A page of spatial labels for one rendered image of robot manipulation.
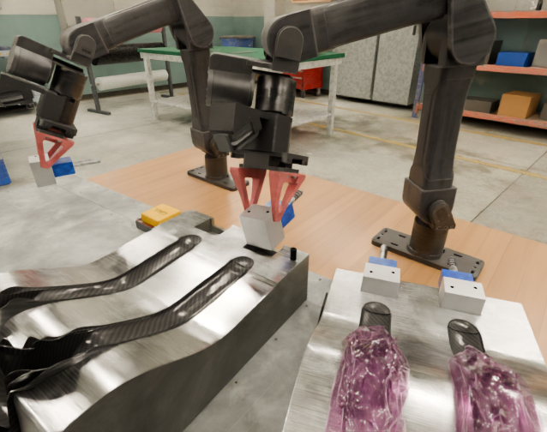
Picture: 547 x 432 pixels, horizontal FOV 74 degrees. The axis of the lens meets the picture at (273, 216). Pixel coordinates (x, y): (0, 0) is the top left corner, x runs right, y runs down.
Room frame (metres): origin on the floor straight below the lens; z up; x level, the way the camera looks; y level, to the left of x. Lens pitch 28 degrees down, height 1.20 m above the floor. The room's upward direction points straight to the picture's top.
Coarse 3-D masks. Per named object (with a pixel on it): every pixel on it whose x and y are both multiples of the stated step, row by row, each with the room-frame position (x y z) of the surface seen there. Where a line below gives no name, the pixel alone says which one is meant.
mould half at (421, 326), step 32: (352, 288) 0.42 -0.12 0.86; (416, 288) 0.42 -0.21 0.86; (320, 320) 0.35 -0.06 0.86; (352, 320) 0.35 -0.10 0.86; (416, 320) 0.36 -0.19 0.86; (448, 320) 0.36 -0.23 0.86; (480, 320) 0.36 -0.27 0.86; (512, 320) 0.36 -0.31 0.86; (320, 352) 0.27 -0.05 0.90; (416, 352) 0.28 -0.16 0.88; (448, 352) 0.29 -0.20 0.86; (512, 352) 0.30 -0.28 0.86; (320, 384) 0.23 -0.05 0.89; (416, 384) 0.23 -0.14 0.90; (448, 384) 0.23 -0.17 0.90; (544, 384) 0.24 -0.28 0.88; (288, 416) 0.20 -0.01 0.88; (320, 416) 0.20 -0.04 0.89; (416, 416) 0.20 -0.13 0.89; (448, 416) 0.20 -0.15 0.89; (544, 416) 0.20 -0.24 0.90
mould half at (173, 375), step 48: (144, 240) 0.50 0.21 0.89; (240, 240) 0.50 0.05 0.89; (0, 288) 0.32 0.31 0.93; (144, 288) 0.39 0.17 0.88; (192, 288) 0.38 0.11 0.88; (240, 288) 0.38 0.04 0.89; (288, 288) 0.41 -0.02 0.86; (0, 336) 0.25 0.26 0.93; (192, 336) 0.30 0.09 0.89; (240, 336) 0.32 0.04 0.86; (48, 384) 0.20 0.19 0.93; (96, 384) 0.20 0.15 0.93; (144, 384) 0.22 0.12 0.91; (192, 384) 0.26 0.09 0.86
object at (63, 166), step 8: (32, 160) 0.70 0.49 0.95; (48, 160) 0.70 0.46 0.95; (64, 160) 0.74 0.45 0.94; (80, 160) 0.76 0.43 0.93; (88, 160) 0.76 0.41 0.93; (96, 160) 0.77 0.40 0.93; (32, 168) 0.69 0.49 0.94; (40, 168) 0.70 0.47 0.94; (56, 168) 0.71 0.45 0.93; (64, 168) 0.72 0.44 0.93; (72, 168) 0.73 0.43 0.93; (40, 176) 0.69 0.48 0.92; (48, 176) 0.70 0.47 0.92; (56, 176) 0.71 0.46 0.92; (40, 184) 0.69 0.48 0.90; (48, 184) 0.70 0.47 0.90
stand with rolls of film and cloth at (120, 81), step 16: (80, 16) 5.49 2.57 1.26; (128, 48) 5.95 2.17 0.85; (96, 64) 5.55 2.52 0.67; (96, 80) 5.59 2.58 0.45; (112, 80) 5.68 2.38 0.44; (128, 80) 5.89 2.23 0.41; (144, 80) 6.15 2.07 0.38; (160, 80) 6.45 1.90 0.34; (96, 96) 5.48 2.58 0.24; (96, 112) 5.48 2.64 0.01
